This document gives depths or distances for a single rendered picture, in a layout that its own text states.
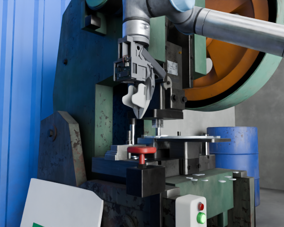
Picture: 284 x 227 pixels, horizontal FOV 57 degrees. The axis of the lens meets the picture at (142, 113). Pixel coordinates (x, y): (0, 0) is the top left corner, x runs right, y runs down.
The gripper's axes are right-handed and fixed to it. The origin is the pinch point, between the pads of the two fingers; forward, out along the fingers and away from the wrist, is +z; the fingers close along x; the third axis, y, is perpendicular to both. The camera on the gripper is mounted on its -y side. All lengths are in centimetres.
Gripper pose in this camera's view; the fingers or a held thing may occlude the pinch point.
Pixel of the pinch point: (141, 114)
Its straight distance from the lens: 71.8
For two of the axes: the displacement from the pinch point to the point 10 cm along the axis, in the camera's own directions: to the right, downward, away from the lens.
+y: -6.9, -0.6, -7.2
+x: 7.2, -0.5, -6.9
